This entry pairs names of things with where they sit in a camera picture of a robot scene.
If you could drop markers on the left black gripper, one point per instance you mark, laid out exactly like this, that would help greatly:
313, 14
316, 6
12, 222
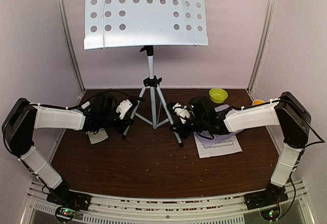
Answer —
119, 129

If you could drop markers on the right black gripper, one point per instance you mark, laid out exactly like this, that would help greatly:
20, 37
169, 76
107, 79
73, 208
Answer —
184, 133

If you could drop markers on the purple sheet music page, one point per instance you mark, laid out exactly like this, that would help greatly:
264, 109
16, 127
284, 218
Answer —
217, 107

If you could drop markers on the white sheet music page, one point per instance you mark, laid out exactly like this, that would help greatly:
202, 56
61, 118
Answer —
220, 145

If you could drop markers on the light blue music stand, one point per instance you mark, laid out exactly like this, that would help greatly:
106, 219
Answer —
145, 24

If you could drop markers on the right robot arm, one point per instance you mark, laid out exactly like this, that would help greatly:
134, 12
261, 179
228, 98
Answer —
286, 112

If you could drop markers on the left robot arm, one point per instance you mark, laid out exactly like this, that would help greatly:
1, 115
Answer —
28, 123

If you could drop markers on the grey metronome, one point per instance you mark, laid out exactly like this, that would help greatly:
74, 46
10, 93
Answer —
97, 136

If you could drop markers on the yellow-green bowl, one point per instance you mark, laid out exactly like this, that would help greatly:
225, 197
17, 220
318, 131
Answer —
218, 95

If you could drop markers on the patterned white mug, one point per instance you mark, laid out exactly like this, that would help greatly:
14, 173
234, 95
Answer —
257, 102

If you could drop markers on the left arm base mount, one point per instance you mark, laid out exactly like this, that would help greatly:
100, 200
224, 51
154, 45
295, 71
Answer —
77, 201

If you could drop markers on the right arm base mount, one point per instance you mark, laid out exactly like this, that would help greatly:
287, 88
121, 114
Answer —
263, 199

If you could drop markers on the aluminium front rail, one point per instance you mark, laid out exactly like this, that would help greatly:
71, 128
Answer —
230, 208

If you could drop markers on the left aluminium corner post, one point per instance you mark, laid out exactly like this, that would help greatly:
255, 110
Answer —
69, 45

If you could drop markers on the aluminium corner post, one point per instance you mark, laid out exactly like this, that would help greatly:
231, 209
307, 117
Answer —
263, 46
69, 45

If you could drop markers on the right aluminium corner post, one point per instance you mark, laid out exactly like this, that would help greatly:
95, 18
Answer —
263, 46

